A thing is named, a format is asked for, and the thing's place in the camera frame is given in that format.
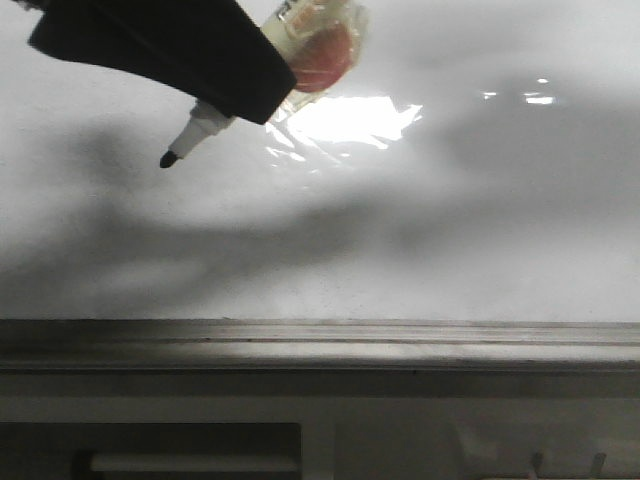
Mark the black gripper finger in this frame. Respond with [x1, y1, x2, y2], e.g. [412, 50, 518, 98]
[29, 0, 296, 124]

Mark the black and white whiteboard marker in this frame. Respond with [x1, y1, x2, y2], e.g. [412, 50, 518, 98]
[158, 0, 321, 170]

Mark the white whiteboard with metal frame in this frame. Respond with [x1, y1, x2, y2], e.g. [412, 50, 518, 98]
[1, 1, 639, 370]

